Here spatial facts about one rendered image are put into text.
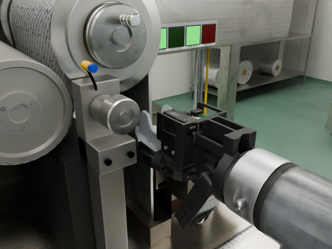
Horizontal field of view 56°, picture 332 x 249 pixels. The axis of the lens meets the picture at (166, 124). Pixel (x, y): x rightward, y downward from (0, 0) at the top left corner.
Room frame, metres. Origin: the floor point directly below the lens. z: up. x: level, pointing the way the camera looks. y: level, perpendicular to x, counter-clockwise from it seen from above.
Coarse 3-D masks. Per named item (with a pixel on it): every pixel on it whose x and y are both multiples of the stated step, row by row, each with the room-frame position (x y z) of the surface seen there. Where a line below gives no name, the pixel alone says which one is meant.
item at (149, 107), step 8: (144, 80) 0.44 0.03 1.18; (136, 88) 0.46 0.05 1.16; (144, 88) 0.44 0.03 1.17; (128, 96) 0.48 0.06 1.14; (136, 96) 0.46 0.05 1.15; (144, 96) 0.44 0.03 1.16; (144, 104) 0.44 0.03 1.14; (136, 144) 0.47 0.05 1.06; (136, 152) 0.47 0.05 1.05; (144, 168) 0.45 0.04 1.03; (152, 168) 0.44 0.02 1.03
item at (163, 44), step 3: (162, 30) 0.84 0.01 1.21; (165, 30) 0.84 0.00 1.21; (162, 33) 0.84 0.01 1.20; (165, 33) 0.84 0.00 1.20; (162, 36) 0.84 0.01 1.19; (165, 36) 0.84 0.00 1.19; (162, 39) 0.84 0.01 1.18; (165, 39) 0.84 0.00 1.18; (162, 42) 0.84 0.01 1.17; (165, 42) 0.84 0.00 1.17; (162, 45) 0.84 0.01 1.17; (165, 45) 0.84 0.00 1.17; (159, 48) 0.83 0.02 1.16
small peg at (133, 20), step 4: (124, 12) 0.37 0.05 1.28; (120, 16) 0.37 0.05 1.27; (124, 16) 0.36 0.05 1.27; (128, 16) 0.36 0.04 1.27; (132, 16) 0.35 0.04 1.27; (136, 16) 0.36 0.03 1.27; (120, 20) 0.37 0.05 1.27; (124, 20) 0.36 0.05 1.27; (128, 20) 0.35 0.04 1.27; (132, 20) 0.35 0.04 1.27; (136, 20) 0.36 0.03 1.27; (140, 20) 0.36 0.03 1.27; (124, 24) 0.37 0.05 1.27; (128, 24) 0.36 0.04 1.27; (132, 24) 0.35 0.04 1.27; (136, 24) 0.36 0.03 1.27
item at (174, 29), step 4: (172, 28) 0.86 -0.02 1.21; (176, 28) 0.87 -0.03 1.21; (180, 28) 0.87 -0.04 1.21; (172, 32) 0.86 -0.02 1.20; (176, 32) 0.87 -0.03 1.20; (180, 32) 0.87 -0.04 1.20; (172, 36) 0.86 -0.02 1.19; (176, 36) 0.87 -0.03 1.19; (180, 36) 0.87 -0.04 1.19; (172, 40) 0.86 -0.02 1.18; (176, 40) 0.87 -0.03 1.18; (180, 40) 0.87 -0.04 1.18; (172, 44) 0.86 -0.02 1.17; (176, 44) 0.87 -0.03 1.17; (180, 44) 0.87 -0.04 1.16
